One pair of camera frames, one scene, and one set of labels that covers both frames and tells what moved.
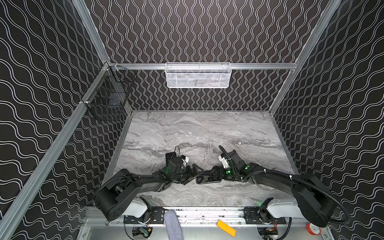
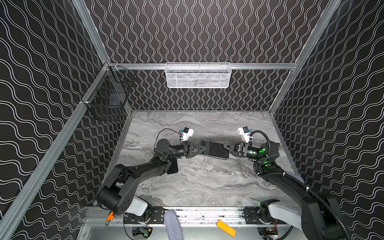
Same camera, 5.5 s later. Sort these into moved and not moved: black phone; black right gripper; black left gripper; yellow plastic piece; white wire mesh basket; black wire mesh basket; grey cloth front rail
Moved: black left gripper; black right gripper; black phone
Not moved: white wire mesh basket; grey cloth front rail; yellow plastic piece; black wire mesh basket
